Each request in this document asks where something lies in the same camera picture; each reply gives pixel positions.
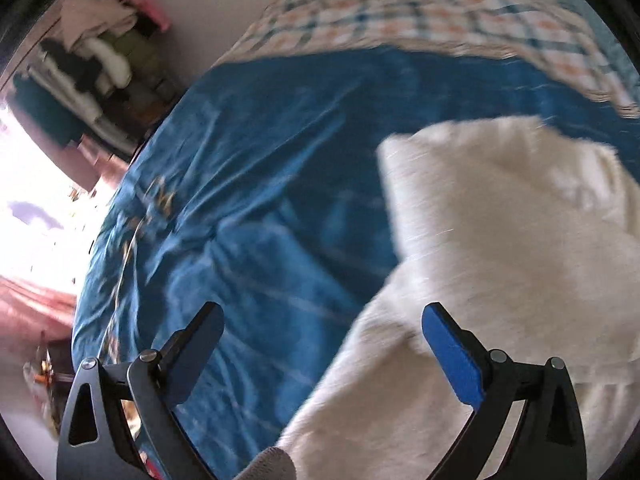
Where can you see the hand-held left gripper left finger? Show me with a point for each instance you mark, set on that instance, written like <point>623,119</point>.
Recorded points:
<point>192,355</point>

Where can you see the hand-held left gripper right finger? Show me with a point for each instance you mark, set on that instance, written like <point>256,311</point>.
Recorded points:
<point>452,355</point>

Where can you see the white fluffy garment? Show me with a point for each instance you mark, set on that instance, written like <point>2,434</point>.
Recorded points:
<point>500,240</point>

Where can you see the pile of clothes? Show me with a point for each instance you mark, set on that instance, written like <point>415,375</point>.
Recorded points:
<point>95,65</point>

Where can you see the blue bed sheet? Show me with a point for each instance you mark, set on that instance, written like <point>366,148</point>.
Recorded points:
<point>260,175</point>

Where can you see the plaid checkered blanket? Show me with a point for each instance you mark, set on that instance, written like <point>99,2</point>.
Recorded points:
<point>425,17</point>

